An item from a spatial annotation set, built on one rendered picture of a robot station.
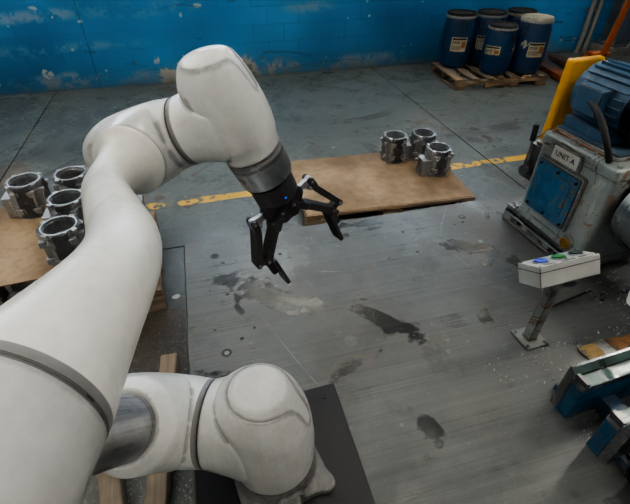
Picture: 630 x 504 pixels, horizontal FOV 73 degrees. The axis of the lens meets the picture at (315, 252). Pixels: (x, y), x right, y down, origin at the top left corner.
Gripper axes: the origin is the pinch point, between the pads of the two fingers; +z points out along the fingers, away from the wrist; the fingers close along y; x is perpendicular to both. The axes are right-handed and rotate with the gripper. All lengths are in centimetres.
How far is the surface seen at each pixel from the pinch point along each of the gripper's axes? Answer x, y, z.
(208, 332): -28.0, 28.8, 27.2
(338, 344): -4.9, 4.0, 38.4
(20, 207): -203, 79, 36
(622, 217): 20, -77, 45
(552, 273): 24, -41, 29
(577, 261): 25, -48, 31
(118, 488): -46, 93, 79
